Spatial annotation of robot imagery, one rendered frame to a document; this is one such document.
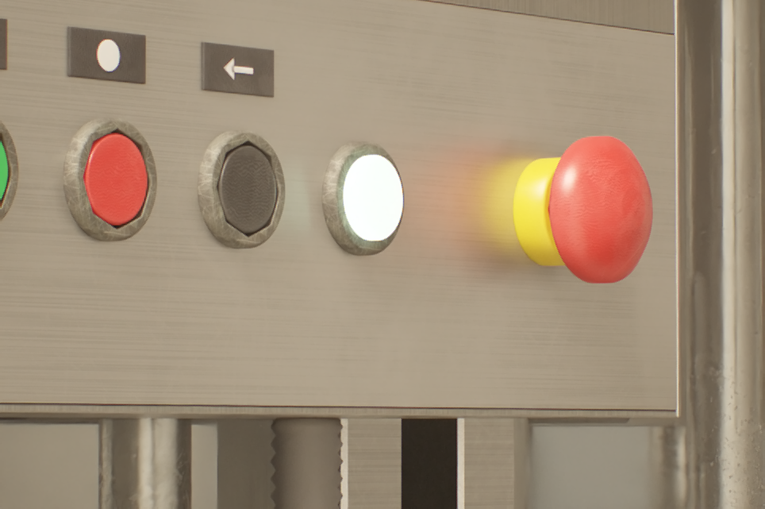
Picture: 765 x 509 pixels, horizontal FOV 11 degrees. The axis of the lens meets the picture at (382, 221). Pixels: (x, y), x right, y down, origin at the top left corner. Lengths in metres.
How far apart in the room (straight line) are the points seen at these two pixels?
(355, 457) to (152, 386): 0.30
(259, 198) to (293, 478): 0.17
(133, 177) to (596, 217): 0.16
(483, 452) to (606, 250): 0.25
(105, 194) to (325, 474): 0.21
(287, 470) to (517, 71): 0.14
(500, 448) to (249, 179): 0.35
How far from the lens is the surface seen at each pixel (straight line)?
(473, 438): 1.32
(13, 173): 0.94
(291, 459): 1.15
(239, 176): 0.99
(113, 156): 0.96
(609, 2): 1.13
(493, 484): 1.33
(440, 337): 1.06
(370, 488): 1.28
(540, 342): 1.10
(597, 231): 1.07
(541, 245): 1.09
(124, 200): 0.96
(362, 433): 1.27
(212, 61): 0.99
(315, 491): 1.15
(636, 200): 1.08
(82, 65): 0.96
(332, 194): 1.02
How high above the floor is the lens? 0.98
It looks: 3 degrees up
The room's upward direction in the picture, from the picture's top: straight up
